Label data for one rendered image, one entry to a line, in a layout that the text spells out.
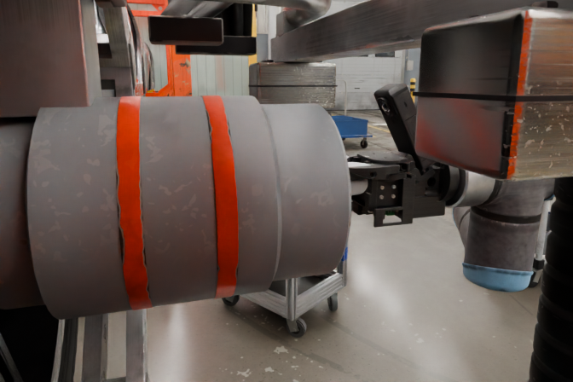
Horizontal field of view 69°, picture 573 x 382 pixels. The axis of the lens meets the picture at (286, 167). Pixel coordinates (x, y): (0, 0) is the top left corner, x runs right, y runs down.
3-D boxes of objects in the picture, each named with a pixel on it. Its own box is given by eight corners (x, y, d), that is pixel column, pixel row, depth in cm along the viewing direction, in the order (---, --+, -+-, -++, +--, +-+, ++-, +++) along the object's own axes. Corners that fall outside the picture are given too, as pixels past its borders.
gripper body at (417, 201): (370, 228, 49) (456, 219, 52) (373, 157, 47) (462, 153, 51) (344, 210, 56) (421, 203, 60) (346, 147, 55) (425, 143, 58)
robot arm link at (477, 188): (499, 144, 51) (448, 135, 60) (465, 146, 50) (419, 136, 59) (491, 214, 53) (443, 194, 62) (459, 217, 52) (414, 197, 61)
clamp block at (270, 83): (248, 107, 49) (247, 60, 48) (321, 106, 51) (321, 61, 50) (257, 110, 44) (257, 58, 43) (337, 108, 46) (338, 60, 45)
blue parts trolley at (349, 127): (310, 141, 663) (310, 79, 643) (346, 139, 676) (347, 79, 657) (330, 150, 567) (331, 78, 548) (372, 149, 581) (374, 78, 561)
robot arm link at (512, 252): (516, 267, 68) (527, 194, 65) (538, 305, 57) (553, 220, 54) (454, 259, 70) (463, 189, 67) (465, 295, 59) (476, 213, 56)
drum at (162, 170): (47, 267, 34) (25, 94, 31) (294, 240, 40) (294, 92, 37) (-29, 385, 21) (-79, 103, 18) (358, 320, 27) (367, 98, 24)
